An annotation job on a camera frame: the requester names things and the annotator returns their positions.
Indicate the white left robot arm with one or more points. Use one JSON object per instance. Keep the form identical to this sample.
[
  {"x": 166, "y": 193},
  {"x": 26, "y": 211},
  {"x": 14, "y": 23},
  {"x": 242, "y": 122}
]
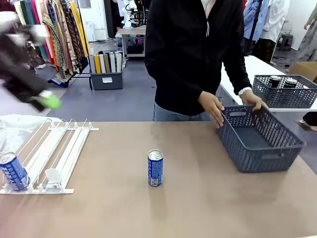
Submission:
[{"x": 10, "y": 100}]

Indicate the cardboard box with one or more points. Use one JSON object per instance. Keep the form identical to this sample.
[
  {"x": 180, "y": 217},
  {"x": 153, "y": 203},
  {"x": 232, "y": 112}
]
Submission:
[{"x": 304, "y": 70}]

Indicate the yellow hanging fabric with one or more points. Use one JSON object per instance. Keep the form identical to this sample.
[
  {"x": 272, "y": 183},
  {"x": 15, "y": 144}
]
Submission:
[{"x": 79, "y": 27}]

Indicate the person's left hand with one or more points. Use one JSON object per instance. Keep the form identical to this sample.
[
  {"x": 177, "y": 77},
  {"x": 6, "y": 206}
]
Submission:
[{"x": 252, "y": 99}]

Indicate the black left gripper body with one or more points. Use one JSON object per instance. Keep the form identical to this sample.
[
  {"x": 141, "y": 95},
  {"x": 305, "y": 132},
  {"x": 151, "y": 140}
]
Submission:
[{"x": 17, "y": 69}]

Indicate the person's right hand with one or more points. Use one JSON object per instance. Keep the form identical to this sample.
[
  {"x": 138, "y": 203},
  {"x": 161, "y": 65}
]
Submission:
[{"x": 211, "y": 105}]

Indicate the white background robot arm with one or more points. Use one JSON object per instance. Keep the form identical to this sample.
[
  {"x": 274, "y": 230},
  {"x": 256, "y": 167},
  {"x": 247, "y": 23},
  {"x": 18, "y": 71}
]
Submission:
[{"x": 127, "y": 15}]

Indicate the grey plastic basket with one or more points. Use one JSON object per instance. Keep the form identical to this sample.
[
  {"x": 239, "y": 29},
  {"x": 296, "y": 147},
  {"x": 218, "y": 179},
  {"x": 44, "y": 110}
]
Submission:
[{"x": 260, "y": 158}]

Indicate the brown flat board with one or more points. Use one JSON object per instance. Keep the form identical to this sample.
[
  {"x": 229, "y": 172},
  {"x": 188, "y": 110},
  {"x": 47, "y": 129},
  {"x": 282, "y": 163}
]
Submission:
[{"x": 107, "y": 63}]

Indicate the grey stool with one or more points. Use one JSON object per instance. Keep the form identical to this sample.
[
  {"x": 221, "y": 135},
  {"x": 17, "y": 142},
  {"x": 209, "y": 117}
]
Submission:
[{"x": 285, "y": 41}]

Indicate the folded blue fabric pile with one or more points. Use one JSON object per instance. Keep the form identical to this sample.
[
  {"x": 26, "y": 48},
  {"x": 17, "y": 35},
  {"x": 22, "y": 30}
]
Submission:
[{"x": 59, "y": 80}]

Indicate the blue drink can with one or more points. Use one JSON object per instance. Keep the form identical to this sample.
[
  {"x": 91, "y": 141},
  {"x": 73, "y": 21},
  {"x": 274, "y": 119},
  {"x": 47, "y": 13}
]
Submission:
[
  {"x": 13, "y": 173},
  {"x": 155, "y": 168}
]

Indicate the bystander leg and shoe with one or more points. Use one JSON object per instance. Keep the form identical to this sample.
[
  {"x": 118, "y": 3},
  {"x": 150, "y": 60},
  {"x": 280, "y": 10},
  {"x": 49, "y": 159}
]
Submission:
[{"x": 310, "y": 119}]

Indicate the black drink can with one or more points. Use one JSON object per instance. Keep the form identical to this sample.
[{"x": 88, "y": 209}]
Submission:
[
  {"x": 275, "y": 81},
  {"x": 290, "y": 82}
]

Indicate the person in black hoodie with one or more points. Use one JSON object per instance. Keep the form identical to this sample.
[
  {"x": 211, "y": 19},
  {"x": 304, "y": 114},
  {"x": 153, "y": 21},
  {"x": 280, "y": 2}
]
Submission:
[{"x": 178, "y": 49}]

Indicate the dark patterned hanging skirt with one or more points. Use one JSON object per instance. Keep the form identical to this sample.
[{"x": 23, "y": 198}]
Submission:
[{"x": 263, "y": 50}]

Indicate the grey basket holding cans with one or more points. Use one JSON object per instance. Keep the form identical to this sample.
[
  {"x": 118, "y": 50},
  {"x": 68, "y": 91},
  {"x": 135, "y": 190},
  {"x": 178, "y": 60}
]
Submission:
[{"x": 284, "y": 98}]

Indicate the white can dispenser rack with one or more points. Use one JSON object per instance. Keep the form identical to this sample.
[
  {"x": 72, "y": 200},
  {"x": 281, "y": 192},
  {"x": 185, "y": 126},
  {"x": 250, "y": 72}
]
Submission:
[{"x": 64, "y": 148}]

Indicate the person's left forearm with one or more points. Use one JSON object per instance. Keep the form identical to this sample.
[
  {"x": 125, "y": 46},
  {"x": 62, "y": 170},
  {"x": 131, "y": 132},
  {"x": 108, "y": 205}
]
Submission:
[{"x": 237, "y": 72}]

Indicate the blue hanging shirt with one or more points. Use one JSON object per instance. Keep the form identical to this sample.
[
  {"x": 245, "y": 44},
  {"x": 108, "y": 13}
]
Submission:
[{"x": 251, "y": 19}]

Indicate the rack of hanging patterned fabrics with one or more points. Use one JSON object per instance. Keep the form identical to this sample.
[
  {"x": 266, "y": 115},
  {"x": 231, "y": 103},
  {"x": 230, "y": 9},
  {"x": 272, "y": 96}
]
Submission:
[{"x": 59, "y": 37}]

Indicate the background workbench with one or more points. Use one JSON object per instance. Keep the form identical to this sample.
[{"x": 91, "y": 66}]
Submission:
[{"x": 131, "y": 31}]

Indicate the yellow flat board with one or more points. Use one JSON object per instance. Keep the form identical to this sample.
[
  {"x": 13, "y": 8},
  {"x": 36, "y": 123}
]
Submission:
[{"x": 97, "y": 64}]

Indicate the white air purifier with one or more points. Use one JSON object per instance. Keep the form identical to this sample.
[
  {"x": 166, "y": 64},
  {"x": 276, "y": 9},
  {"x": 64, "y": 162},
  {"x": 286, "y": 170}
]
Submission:
[{"x": 89, "y": 31}]

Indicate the white hanging shirt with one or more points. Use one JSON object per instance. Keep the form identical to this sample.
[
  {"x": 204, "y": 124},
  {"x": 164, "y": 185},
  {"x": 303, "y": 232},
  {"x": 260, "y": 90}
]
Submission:
[{"x": 276, "y": 19}]

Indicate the grey flat board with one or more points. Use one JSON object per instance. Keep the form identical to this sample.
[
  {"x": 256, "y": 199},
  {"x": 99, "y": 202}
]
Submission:
[{"x": 92, "y": 64}]

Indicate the white flat board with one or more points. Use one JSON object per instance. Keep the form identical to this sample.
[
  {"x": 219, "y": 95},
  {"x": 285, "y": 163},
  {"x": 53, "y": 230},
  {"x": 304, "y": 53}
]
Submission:
[
  {"x": 112, "y": 62},
  {"x": 119, "y": 62},
  {"x": 102, "y": 63}
]

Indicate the white side table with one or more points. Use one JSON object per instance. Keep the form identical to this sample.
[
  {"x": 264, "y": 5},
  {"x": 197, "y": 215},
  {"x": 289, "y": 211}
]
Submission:
[{"x": 257, "y": 67}]

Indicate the white plastic bag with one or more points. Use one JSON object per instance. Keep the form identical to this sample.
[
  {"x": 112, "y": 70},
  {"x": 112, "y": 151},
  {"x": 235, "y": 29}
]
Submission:
[{"x": 17, "y": 129}]

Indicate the person's right forearm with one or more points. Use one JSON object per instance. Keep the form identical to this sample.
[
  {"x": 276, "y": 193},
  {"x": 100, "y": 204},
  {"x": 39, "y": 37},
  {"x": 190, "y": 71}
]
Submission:
[{"x": 183, "y": 89}]

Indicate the grey storage bin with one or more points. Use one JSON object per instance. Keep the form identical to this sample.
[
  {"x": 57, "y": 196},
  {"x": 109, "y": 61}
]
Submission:
[{"x": 106, "y": 80}]

